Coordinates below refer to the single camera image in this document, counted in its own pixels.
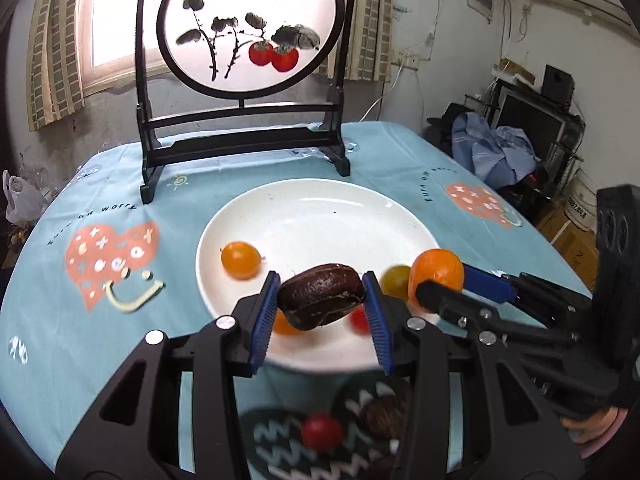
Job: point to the black zigzag patterned plate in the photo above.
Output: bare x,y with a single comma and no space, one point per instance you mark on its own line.
280,440

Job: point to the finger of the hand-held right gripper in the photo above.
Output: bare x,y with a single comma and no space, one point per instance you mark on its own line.
440,297
485,284

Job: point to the dark cloth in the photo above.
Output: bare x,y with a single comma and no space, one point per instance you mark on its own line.
442,122

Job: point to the black monitor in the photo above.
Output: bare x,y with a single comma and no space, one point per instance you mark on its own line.
530,117

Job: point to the orange mandarin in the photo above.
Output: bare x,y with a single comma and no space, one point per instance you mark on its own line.
440,267

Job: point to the window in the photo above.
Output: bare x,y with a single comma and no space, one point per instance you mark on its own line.
115,20

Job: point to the cardboard box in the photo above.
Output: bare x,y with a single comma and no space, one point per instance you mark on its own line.
575,250

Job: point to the yellow cherry tomato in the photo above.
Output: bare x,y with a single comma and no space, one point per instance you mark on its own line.
395,281

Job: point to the white wall outlet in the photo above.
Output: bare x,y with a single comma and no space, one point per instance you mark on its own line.
407,60

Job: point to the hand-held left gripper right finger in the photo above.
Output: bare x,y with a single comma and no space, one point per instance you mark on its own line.
378,330

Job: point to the white round plate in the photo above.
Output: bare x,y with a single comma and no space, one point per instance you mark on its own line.
310,225

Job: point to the round painted screen on stand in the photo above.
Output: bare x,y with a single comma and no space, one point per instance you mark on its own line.
250,15

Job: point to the brown bun in bowl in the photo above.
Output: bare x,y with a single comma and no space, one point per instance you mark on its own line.
382,415

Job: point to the black speaker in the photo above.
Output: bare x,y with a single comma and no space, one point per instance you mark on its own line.
557,82

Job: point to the red cherry tomato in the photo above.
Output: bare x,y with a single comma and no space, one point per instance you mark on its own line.
322,431
357,321

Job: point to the white bucket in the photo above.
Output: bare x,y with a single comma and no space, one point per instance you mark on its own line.
582,200

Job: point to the orange cherry tomato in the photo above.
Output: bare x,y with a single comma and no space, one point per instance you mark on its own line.
281,327
240,260

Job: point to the blue crumpled cloth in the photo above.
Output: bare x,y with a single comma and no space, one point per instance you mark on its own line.
490,147

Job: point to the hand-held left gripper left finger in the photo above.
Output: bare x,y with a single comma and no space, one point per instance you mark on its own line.
262,327

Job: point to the light blue printed tablecloth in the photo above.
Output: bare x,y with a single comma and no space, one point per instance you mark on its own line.
100,185

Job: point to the beige checked curtain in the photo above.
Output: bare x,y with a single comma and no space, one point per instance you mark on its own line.
50,50
370,20

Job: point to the white plastic bag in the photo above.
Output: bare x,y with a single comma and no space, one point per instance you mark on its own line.
20,197

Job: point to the dark brown chocolate bun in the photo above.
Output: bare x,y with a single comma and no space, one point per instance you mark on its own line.
320,292

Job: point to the person's right hand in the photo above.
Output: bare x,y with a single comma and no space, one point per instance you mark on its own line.
595,427

